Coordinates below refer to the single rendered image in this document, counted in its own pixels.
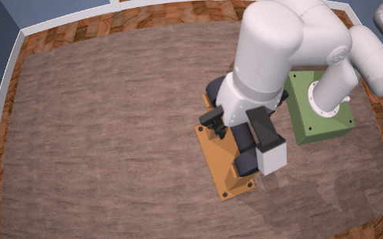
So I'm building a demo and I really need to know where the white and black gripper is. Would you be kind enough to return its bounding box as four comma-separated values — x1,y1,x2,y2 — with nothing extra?
199,72,289,140

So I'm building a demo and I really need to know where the dark grey dumbbell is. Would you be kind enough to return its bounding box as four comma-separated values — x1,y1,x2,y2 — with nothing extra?
206,75,259,178

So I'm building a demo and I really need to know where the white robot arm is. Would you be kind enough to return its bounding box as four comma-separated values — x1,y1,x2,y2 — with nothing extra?
232,0,383,176

